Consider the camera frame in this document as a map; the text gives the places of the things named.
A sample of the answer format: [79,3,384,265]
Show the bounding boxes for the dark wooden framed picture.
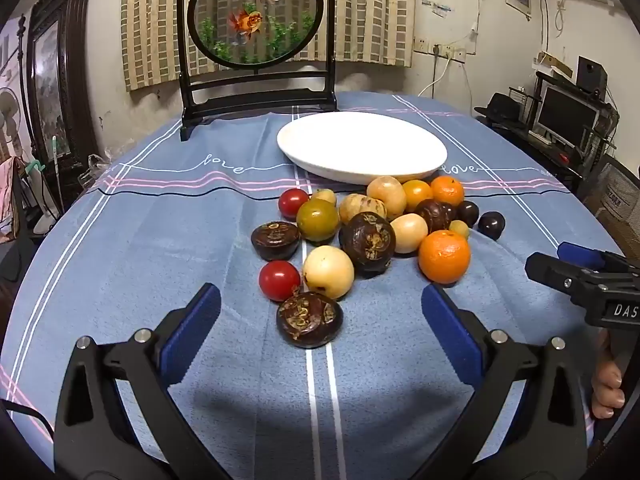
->
[25,0,101,171]

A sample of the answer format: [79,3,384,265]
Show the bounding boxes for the dark purple plum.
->
[477,211,506,241]
[455,200,481,228]

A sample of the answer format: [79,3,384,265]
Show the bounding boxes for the round cream fruit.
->
[302,245,356,301]

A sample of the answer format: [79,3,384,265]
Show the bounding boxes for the striped pepino melon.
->
[338,193,388,224]

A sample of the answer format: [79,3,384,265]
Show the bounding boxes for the orange-yellow tomato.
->
[401,179,434,212]

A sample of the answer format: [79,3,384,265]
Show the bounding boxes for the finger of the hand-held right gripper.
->
[557,241,640,274]
[525,252,604,307]

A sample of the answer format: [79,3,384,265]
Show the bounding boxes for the pink cloth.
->
[0,156,21,233]

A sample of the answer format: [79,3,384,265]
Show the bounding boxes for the round goldfish screen black stand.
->
[178,0,340,142]

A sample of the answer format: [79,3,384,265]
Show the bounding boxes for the beige checked curtain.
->
[120,0,417,92]

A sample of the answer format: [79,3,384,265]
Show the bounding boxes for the person's right hand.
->
[590,330,627,419]

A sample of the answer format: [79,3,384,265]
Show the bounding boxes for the dark brown water chestnut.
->
[250,221,302,262]
[339,211,397,276]
[414,198,458,234]
[276,291,344,349]

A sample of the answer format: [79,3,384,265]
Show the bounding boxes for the computer monitor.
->
[535,85,601,148]

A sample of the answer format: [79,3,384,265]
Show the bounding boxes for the red cherry tomato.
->
[258,260,302,302]
[278,188,311,220]

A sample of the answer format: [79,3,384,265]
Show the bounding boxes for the white power cable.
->
[429,20,481,98]

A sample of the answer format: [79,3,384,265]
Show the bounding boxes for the black hat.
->
[474,92,524,123]

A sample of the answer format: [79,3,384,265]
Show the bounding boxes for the white wall power outlets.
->
[414,37,468,64]

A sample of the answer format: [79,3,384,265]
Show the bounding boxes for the mandarin orange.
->
[418,229,472,286]
[430,175,466,207]

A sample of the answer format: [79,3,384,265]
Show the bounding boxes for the white oval plate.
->
[276,111,448,186]

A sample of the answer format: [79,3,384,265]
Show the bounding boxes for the tan oval fruit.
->
[366,175,407,221]

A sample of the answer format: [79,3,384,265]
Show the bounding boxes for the black computer desk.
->
[480,70,621,193]

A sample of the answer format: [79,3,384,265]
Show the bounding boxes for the oval cream fruit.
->
[390,213,429,255]

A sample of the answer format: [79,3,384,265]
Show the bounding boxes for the olive green tomato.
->
[296,198,342,242]

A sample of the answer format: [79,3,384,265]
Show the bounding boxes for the blue striped tablecloth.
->
[0,91,631,480]

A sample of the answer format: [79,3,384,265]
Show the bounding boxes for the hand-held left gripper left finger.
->
[54,282,222,480]

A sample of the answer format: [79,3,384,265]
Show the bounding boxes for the black speaker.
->
[576,56,609,94]

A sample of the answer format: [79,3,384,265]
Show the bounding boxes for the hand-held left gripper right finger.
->
[421,282,588,480]

